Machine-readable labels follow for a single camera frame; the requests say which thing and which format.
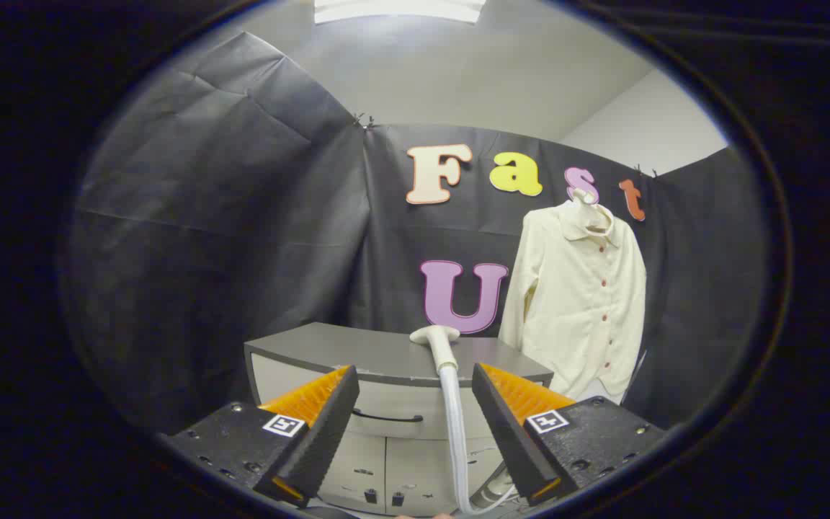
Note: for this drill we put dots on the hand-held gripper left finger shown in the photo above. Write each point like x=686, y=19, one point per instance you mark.
x=325, y=425

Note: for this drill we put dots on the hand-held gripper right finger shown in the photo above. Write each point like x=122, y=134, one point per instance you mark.
x=509, y=432

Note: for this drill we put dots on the white garment steamer head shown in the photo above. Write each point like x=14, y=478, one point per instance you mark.
x=439, y=340

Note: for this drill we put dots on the cream button-up shirt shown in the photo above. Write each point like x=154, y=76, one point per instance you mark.
x=581, y=303

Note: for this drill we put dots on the white plastic clothes hanger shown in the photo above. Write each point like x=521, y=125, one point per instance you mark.
x=591, y=215

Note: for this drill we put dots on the grey cabinet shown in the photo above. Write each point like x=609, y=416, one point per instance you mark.
x=357, y=353

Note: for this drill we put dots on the black backdrop cloth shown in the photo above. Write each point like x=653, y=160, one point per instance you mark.
x=228, y=238

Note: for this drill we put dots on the ceiling light panel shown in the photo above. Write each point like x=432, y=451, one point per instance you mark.
x=397, y=9

